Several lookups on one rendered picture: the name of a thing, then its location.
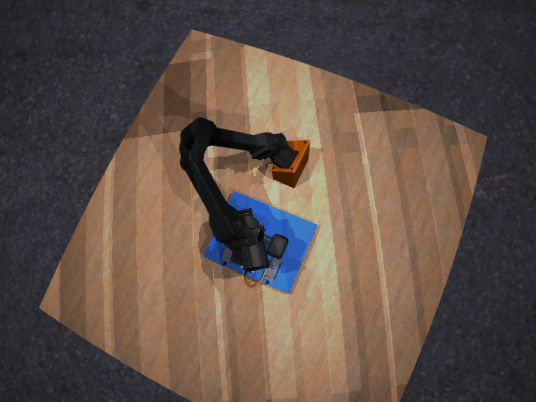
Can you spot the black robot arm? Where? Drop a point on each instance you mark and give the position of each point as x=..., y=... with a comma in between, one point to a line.
x=226, y=222

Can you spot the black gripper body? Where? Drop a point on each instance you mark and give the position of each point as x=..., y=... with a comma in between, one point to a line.
x=277, y=245

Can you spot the blue rectangular plate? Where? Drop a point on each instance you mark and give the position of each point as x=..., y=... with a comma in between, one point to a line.
x=281, y=274

